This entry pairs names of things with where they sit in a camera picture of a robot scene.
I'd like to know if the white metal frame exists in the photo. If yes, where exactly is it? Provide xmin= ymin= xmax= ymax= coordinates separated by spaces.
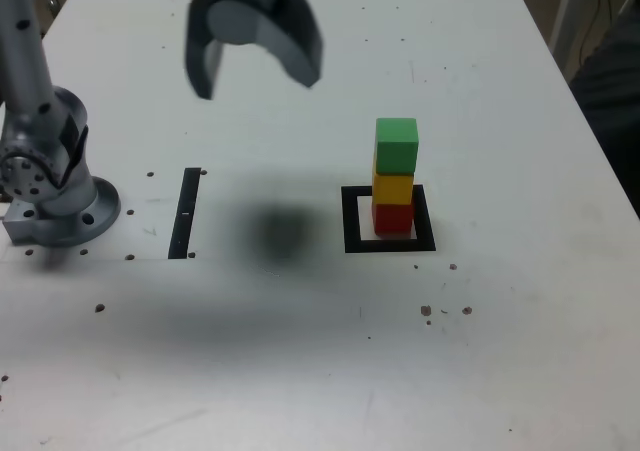
xmin=548 ymin=0 xmax=640 ymax=57

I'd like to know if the green cube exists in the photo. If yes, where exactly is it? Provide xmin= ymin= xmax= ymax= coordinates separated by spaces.
xmin=374 ymin=117 xmax=419 ymax=176

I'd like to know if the black tape strip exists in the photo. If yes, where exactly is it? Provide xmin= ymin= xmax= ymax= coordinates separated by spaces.
xmin=167 ymin=167 xmax=202 ymax=261

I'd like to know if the red cube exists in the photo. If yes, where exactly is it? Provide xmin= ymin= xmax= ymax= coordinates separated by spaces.
xmin=372 ymin=201 xmax=416 ymax=236

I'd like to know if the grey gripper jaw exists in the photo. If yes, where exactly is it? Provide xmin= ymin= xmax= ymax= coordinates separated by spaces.
xmin=183 ymin=0 xmax=225 ymax=102
xmin=205 ymin=0 xmax=326 ymax=90

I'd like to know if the yellow cube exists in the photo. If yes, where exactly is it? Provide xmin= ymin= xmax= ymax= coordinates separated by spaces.
xmin=372 ymin=170 xmax=416 ymax=206

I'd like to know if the black tape square outline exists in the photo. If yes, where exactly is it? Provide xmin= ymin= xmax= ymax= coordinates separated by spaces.
xmin=340 ymin=184 xmax=437 ymax=254

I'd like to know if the person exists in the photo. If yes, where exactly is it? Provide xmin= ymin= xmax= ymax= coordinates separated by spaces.
xmin=569 ymin=13 xmax=640 ymax=212

